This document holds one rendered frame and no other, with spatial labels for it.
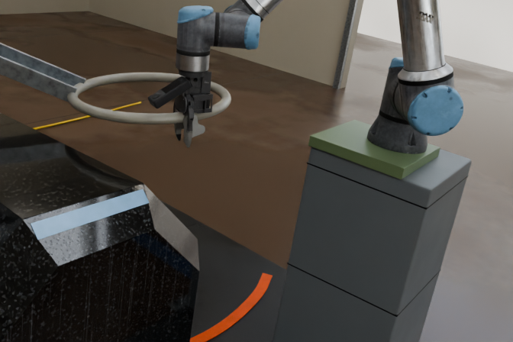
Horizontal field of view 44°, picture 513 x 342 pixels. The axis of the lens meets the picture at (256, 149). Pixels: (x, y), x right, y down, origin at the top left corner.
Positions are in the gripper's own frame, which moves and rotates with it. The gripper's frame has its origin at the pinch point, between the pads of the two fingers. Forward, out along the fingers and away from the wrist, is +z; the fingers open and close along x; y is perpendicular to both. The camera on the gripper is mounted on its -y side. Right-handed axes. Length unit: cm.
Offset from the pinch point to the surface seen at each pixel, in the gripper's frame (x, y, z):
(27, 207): -22, -47, 3
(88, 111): 13.2, -22.3, -6.2
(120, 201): -20.5, -25.1, 5.8
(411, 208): -37, 56, 14
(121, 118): 4.5, -15.9, -6.2
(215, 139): 212, 129, 86
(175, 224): -12.9, -6.5, 18.9
